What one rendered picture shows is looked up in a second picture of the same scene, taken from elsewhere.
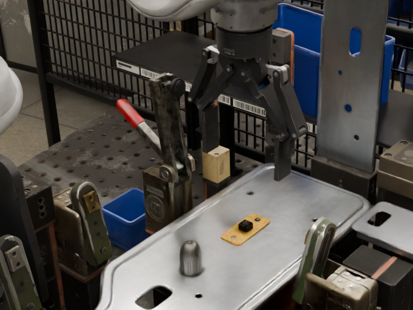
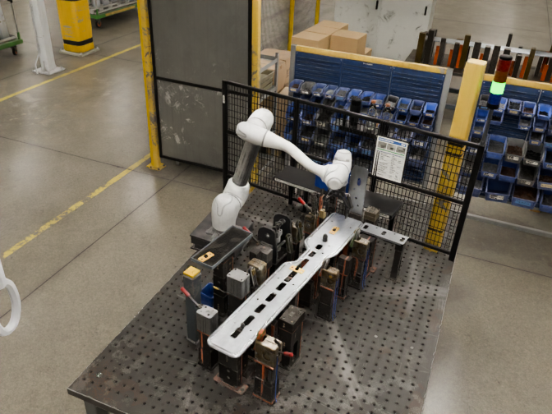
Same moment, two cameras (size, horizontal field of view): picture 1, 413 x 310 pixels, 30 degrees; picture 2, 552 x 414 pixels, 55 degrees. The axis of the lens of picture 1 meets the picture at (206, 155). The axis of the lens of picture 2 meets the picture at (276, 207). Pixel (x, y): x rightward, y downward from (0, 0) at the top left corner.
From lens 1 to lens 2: 2.18 m
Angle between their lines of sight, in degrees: 10
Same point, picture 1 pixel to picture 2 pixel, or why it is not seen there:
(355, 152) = (357, 209)
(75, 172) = (254, 213)
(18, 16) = (172, 135)
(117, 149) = (264, 204)
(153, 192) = (308, 222)
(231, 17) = not seen: hidden behind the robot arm
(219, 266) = (331, 239)
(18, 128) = (175, 188)
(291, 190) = (342, 220)
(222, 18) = not seen: hidden behind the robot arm
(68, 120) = (197, 184)
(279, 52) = not seen: hidden behind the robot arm
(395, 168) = (369, 213)
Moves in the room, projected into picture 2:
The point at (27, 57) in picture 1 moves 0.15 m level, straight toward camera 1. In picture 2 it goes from (174, 154) to (178, 159)
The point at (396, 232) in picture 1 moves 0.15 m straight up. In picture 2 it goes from (370, 230) to (374, 209)
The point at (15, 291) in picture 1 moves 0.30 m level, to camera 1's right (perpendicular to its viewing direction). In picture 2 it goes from (289, 246) to (339, 242)
